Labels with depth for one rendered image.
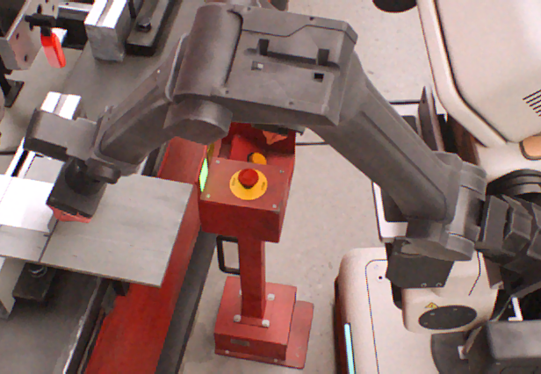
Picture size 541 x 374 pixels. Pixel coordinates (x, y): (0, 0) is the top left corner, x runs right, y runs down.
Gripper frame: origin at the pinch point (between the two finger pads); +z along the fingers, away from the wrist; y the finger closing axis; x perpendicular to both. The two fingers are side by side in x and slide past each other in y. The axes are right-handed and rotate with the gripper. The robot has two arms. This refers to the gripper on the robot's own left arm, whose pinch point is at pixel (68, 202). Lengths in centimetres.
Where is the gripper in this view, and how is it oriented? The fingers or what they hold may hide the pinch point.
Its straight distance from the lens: 116.9
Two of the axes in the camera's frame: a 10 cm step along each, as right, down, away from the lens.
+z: -4.8, 4.0, 7.8
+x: 8.5, 4.2, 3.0
